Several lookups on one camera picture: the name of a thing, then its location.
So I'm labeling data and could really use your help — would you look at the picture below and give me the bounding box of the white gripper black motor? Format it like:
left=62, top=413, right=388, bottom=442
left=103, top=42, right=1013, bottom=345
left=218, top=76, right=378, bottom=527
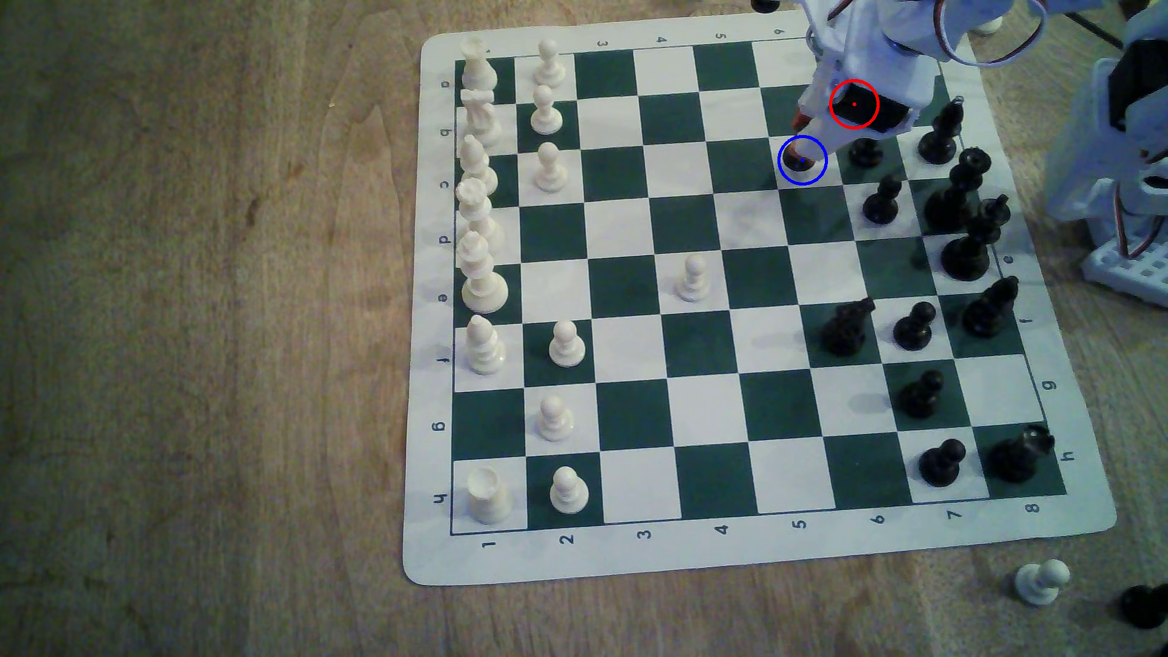
left=790, top=27, right=945, bottom=138

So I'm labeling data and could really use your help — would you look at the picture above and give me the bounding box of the black chess bishop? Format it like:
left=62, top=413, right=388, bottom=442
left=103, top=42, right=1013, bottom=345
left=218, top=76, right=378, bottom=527
left=918, top=99, right=965, bottom=166
left=962, top=276, right=1020, bottom=338

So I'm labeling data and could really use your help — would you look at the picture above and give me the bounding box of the black chess queen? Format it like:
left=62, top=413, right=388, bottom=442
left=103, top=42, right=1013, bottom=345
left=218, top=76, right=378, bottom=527
left=923, top=148, right=993, bottom=234

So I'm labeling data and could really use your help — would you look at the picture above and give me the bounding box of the black chess king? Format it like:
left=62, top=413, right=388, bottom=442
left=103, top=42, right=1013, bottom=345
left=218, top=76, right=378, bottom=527
left=940, top=194, right=1012, bottom=282

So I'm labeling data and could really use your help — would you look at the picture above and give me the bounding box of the white chess pawn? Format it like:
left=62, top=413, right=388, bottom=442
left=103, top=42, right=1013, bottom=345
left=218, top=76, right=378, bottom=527
left=549, top=319, right=587, bottom=369
left=534, top=38, right=567, bottom=89
left=1015, top=559, right=1071, bottom=607
left=530, top=85, right=564, bottom=135
left=534, top=142, right=569, bottom=193
left=537, top=395, right=576, bottom=443
left=675, top=254, right=712, bottom=303
left=549, top=466, right=591, bottom=515

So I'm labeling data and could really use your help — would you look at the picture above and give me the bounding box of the black chess knight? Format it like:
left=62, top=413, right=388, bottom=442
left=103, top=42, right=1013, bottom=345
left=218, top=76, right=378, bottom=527
left=820, top=298, right=877, bottom=358

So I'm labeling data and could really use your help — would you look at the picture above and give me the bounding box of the green white chess board mat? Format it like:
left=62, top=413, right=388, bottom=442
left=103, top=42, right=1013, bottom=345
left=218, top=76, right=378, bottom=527
left=401, top=0, right=1119, bottom=587

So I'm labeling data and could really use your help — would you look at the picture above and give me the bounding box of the white chess knight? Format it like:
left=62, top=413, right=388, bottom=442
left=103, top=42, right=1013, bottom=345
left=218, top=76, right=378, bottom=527
left=461, top=88, right=503, bottom=149

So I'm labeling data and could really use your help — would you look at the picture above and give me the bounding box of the white chess rook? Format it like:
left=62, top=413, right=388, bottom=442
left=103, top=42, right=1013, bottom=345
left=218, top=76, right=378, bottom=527
left=466, top=467, right=513, bottom=526
left=460, top=35, right=499, bottom=92

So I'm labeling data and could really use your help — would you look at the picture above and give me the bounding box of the white chess bishop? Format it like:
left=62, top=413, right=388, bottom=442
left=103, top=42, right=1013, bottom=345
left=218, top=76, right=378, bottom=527
left=465, top=315, right=509, bottom=375
left=458, top=134, right=499, bottom=195

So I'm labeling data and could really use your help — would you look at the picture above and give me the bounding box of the white chess queen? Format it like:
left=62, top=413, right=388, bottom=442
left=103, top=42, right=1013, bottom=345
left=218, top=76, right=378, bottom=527
left=455, top=177, right=505, bottom=252

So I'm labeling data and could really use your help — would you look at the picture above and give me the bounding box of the white chess king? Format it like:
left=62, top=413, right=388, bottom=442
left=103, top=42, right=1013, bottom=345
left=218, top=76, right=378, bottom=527
left=459, top=231, right=509, bottom=315

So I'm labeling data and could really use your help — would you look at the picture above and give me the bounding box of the black chess rook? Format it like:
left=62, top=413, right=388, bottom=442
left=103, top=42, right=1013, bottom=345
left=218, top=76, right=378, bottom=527
left=991, top=424, right=1057, bottom=484

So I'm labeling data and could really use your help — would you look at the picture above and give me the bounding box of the black chess piece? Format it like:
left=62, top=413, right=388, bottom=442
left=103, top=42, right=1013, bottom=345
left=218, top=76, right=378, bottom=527
left=1121, top=584, right=1168, bottom=630

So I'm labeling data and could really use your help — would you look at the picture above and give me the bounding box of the looped white servo cable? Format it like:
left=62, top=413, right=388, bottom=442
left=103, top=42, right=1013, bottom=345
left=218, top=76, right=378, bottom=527
left=935, top=0, right=1049, bottom=67

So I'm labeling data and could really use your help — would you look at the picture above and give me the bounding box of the black cable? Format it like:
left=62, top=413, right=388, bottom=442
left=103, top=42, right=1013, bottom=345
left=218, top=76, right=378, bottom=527
left=1058, top=4, right=1125, bottom=51

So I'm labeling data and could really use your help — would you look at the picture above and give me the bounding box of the red brown servo cable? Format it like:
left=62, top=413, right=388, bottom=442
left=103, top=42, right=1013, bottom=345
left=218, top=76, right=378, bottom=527
left=1115, top=169, right=1168, bottom=266

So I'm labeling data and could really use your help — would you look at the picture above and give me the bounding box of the white gridded base plate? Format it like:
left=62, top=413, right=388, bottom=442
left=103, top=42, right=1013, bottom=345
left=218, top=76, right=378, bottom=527
left=1081, top=228, right=1168, bottom=308

